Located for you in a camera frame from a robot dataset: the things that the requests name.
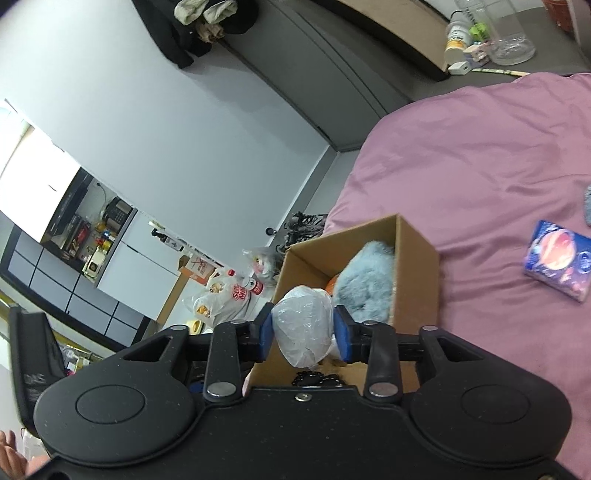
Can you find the printed white plastic bag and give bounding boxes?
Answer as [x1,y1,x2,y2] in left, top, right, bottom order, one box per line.
[182,270,259,330]

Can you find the black hanging jacket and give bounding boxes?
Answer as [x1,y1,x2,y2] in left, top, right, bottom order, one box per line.
[131,0,259,69]

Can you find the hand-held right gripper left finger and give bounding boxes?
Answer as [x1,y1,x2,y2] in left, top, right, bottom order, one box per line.
[115,302,278,402]

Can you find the clear plastic bag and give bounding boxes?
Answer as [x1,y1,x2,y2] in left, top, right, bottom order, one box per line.
[242,247,282,282]

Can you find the flat black-framed cardboard box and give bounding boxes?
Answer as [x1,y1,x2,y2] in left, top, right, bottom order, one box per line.
[318,0,451,83]

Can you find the thin patterned strip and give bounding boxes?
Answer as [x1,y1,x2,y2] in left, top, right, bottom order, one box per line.
[468,68,532,77]

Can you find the brown cardboard box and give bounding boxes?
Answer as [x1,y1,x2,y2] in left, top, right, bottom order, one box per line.
[249,213,439,393]

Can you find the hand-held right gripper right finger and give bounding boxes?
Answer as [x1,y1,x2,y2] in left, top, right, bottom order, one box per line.
[332,305,489,401]

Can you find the clear glass jar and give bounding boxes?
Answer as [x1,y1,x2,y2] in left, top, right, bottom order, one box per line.
[455,0,536,65]

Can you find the grey door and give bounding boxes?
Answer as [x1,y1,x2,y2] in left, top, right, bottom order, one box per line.
[217,0,411,153]

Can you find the small white box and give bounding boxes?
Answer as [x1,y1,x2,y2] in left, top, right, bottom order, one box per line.
[464,41,491,68]

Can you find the black beaded item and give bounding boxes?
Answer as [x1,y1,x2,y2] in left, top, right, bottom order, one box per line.
[293,369,345,387]

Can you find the person's left hand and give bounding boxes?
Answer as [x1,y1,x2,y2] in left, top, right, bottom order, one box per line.
[0,431,27,480]

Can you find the red-capped bottle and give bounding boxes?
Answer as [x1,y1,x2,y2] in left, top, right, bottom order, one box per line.
[226,270,265,296]

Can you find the orange and white carton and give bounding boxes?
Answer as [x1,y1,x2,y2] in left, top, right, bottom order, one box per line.
[178,254,222,282]

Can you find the blue fluffy plush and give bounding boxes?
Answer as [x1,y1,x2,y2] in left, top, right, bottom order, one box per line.
[332,241,397,324]

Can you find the beige hanging cloth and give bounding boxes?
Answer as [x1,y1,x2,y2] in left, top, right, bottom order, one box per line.
[174,0,238,42]

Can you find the white and yellow bottle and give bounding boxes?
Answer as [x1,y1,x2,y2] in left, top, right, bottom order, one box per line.
[444,18,476,65]

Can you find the black shoes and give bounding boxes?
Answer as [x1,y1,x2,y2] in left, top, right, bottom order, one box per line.
[281,211,328,250]

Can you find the rice cooker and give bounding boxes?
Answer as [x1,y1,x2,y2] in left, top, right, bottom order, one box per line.
[104,198,134,227]

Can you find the purple tissue packet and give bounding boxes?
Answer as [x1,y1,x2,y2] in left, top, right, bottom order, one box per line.
[523,220,591,303]

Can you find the white kitchen cabinet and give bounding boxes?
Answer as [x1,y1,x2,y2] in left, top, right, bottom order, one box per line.
[0,210,181,347]

